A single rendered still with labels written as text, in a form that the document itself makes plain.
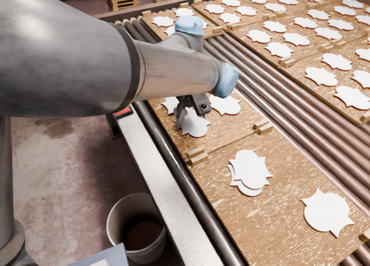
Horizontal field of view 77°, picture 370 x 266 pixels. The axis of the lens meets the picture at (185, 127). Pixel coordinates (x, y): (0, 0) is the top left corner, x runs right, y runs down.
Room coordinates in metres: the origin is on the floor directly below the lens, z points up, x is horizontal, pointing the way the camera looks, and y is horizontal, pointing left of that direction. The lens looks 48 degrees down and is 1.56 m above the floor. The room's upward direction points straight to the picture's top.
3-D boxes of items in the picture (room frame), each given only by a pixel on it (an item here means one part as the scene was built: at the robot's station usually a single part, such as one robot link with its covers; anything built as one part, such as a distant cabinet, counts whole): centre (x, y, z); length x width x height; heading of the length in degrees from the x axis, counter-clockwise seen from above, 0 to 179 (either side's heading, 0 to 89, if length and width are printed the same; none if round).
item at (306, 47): (1.20, -0.50, 0.94); 0.41 x 0.35 x 0.04; 28
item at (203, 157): (0.41, -0.04, 0.95); 0.06 x 0.02 x 0.03; 118
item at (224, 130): (0.67, -0.06, 0.93); 0.41 x 0.35 x 0.02; 27
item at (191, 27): (0.59, -0.01, 1.25); 0.09 x 0.08 x 0.11; 145
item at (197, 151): (0.43, -0.03, 0.95); 0.06 x 0.02 x 0.03; 117
